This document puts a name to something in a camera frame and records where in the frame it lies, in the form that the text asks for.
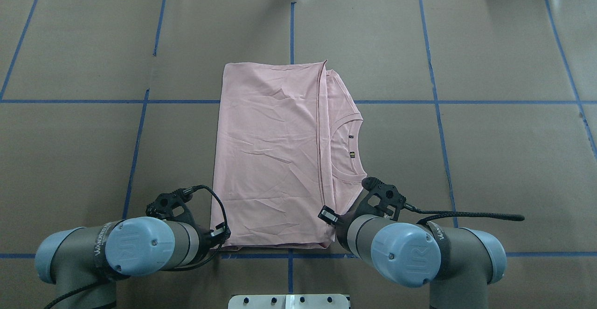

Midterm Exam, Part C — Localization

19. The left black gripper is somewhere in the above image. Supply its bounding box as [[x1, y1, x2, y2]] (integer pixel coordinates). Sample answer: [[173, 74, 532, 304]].
[[196, 225, 231, 265]]

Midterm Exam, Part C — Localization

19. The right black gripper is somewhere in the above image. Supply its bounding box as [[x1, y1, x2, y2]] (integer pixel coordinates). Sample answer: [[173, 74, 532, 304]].
[[318, 206, 362, 254]]

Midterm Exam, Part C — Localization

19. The pink snoopy t-shirt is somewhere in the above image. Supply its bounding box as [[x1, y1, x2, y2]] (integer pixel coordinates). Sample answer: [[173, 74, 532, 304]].
[[212, 62, 367, 250]]

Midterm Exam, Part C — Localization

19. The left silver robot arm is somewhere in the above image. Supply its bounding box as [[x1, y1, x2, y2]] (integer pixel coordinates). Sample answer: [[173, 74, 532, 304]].
[[35, 216, 230, 309]]

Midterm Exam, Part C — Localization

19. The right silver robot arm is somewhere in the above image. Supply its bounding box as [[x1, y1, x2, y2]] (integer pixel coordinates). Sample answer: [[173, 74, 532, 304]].
[[318, 206, 507, 309]]

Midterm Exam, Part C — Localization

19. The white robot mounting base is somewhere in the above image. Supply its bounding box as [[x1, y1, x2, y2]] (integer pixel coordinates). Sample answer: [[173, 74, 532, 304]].
[[228, 294, 351, 309]]

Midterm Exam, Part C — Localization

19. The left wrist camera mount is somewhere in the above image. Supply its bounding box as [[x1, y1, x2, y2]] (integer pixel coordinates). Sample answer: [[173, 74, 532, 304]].
[[145, 188, 195, 226]]

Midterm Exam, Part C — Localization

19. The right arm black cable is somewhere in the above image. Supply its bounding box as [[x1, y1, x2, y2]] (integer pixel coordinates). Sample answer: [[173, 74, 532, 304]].
[[406, 204, 526, 226]]

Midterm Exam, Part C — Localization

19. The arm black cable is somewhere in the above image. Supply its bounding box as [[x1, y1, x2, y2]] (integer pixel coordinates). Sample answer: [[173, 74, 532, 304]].
[[406, 204, 526, 226], [45, 185, 232, 309]]

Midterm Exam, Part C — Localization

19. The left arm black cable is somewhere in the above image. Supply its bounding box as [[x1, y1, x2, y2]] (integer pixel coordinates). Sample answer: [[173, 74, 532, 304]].
[[45, 185, 232, 309]]

